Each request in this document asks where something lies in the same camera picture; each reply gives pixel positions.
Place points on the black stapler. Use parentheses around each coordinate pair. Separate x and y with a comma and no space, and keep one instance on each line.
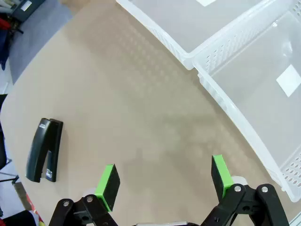
(40,146)

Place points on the dark grey storage bin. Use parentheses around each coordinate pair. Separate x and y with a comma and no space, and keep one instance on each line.
(26,9)

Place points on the red patterned cloth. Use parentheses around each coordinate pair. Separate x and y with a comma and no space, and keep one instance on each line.
(35,212)

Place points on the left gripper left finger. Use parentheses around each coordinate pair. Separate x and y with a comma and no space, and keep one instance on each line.
(109,186)

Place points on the black cloth bundle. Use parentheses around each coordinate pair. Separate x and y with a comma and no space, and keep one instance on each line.
(16,219)

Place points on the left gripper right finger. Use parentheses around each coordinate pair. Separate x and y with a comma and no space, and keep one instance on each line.
(218,174)

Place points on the white paper label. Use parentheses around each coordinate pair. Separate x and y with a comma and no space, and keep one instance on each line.
(205,2)
(289,80)

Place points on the white perforated plastic basket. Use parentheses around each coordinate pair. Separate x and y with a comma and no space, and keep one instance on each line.
(247,99)
(188,23)

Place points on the blue denim garment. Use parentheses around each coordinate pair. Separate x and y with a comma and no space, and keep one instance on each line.
(4,47)

